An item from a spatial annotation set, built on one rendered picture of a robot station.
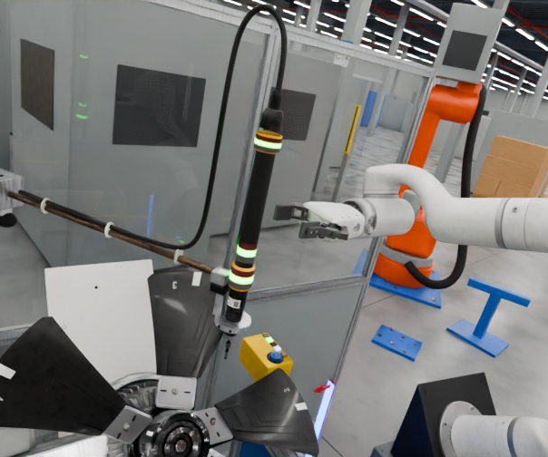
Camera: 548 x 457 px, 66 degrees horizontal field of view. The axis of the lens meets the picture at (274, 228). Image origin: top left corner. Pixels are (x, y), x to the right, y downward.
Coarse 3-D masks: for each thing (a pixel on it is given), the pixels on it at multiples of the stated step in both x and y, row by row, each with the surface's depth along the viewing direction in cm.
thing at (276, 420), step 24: (264, 384) 105; (288, 384) 107; (216, 408) 95; (240, 408) 96; (264, 408) 98; (288, 408) 101; (240, 432) 90; (264, 432) 92; (288, 432) 96; (312, 432) 100
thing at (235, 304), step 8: (272, 96) 65; (280, 96) 65; (272, 104) 66; (280, 104) 66; (264, 112) 66; (272, 112) 65; (280, 112) 66; (264, 120) 66; (272, 120) 65; (280, 120) 66; (264, 128) 66; (272, 128) 66; (280, 128) 67; (232, 296) 77; (240, 296) 77; (232, 304) 77; (240, 304) 77; (232, 312) 78; (240, 312) 79; (232, 320) 79; (240, 320) 80
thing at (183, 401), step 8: (160, 376) 90; (168, 376) 90; (176, 376) 89; (184, 376) 88; (160, 384) 89; (168, 384) 89; (176, 384) 88; (184, 384) 88; (192, 384) 87; (160, 392) 89; (168, 392) 88; (192, 392) 87; (160, 400) 88; (168, 400) 88; (176, 400) 87; (184, 400) 87; (192, 400) 86; (176, 408) 86; (184, 408) 86
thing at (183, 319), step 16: (160, 272) 97; (176, 272) 97; (192, 272) 97; (160, 288) 96; (192, 288) 95; (208, 288) 95; (160, 304) 95; (176, 304) 94; (192, 304) 94; (208, 304) 94; (160, 320) 94; (176, 320) 93; (192, 320) 92; (208, 320) 92; (160, 336) 93; (176, 336) 92; (192, 336) 91; (208, 336) 91; (160, 352) 91; (176, 352) 90; (192, 352) 90; (208, 352) 89; (160, 368) 90; (176, 368) 89; (192, 368) 88
